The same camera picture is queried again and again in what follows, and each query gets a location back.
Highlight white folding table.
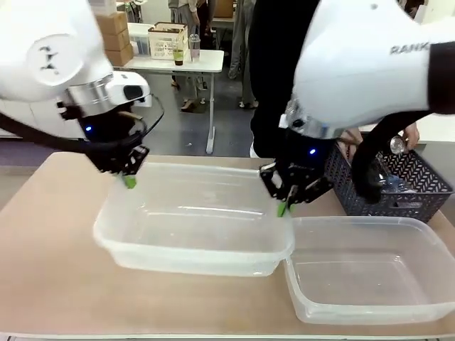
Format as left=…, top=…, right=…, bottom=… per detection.
left=123, top=48, right=226, bottom=155

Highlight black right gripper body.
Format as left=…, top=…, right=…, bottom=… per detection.
left=275, top=127, right=336, bottom=179

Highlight cardboard box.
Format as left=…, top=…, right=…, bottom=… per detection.
left=95, top=11, right=128, bottom=36
left=101, top=30, right=131, bottom=53
left=105, top=48, right=134, bottom=67

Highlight white side table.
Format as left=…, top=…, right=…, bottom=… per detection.
left=355, top=114, right=455, bottom=147

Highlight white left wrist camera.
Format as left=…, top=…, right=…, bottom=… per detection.
left=105, top=71, right=154, bottom=108

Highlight clear plastic bottle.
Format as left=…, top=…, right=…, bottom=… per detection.
left=375, top=169, right=417, bottom=195
left=390, top=136, right=410, bottom=156

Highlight person in black clothes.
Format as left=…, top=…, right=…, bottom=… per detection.
left=247, top=0, right=323, bottom=159

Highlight bystander in grey trousers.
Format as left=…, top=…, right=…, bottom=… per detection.
left=168, top=0, right=211, bottom=112
left=227, top=0, right=259, bottom=109

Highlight white wooden crate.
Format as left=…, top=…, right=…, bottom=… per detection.
left=147, top=21, right=189, bottom=60

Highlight clear plastic bin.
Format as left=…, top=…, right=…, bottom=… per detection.
left=92, top=161, right=296, bottom=278
left=282, top=215, right=450, bottom=315

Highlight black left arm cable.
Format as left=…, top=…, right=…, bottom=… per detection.
left=0, top=92, right=166, bottom=154

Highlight cup with green drink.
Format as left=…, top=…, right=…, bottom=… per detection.
left=173, top=43, right=186, bottom=67

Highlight blue and clear storage box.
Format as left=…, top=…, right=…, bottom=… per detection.
left=129, top=33, right=150, bottom=56

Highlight person's left hand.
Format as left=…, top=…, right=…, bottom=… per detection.
left=397, top=123, right=422, bottom=151

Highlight dark woven plastic basket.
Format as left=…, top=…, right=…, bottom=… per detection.
left=325, top=141, right=455, bottom=217

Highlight clear cup with pink drink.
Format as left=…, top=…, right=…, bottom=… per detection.
left=188, top=33, right=201, bottom=63

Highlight white cabinet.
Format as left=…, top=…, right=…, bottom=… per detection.
left=0, top=98, right=87, bottom=139

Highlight person's right hand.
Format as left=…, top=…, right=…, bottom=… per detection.
left=336, top=129, right=364, bottom=158

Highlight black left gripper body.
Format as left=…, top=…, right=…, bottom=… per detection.
left=58, top=101, right=147, bottom=174

